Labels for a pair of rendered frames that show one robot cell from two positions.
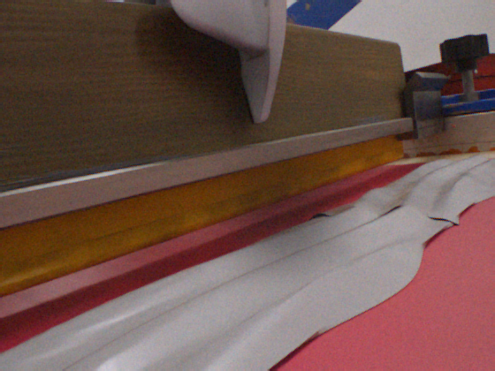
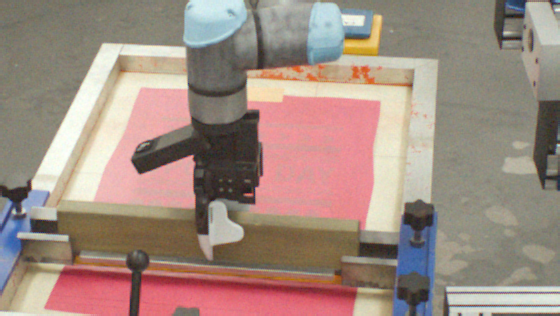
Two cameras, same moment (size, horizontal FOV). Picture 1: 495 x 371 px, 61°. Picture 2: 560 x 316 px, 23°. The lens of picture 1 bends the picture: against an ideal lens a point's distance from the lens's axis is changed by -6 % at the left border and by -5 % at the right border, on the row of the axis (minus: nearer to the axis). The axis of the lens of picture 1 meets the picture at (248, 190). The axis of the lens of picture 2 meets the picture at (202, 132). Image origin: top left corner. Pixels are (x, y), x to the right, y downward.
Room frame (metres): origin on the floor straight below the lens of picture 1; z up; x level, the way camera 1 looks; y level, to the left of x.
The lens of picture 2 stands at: (0.99, 1.26, 2.08)
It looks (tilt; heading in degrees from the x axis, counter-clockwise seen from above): 31 degrees down; 239
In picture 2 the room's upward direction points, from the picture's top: 3 degrees counter-clockwise
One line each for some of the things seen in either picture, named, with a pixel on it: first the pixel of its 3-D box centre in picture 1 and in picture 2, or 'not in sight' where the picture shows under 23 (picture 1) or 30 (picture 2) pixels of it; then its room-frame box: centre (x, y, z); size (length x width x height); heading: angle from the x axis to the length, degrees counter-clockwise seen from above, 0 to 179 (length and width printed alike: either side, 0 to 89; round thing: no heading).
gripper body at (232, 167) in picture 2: not in sight; (225, 153); (0.21, 0.02, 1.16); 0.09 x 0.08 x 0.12; 137
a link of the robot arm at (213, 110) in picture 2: not in sight; (218, 97); (0.21, 0.02, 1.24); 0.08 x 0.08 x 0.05
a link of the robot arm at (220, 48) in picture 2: not in sight; (218, 42); (0.21, 0.02, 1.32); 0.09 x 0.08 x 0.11; 155
